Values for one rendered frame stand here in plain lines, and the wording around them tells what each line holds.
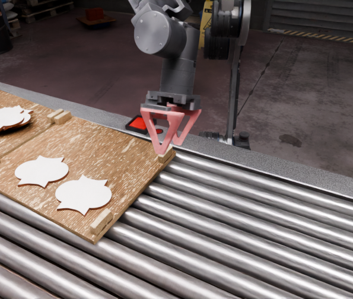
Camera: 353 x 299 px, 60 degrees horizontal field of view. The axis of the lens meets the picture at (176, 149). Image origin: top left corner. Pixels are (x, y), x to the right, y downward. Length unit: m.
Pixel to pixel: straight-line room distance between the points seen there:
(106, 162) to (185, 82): 0.42
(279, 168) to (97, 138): 0.54
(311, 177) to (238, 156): 0.20
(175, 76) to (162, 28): 0.09
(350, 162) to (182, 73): 2.23
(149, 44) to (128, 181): 0.42
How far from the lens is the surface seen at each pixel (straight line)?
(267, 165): 0.89
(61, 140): 0.98
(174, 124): 0.47
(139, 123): 1.01
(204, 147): 0.92
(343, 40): 5.35
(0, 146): 1.03
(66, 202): 0.76
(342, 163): 2.60
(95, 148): 0.91
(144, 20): 0.46
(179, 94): 0.50
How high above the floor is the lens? 1.47
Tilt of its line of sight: 37 degrees down
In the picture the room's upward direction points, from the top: straight up
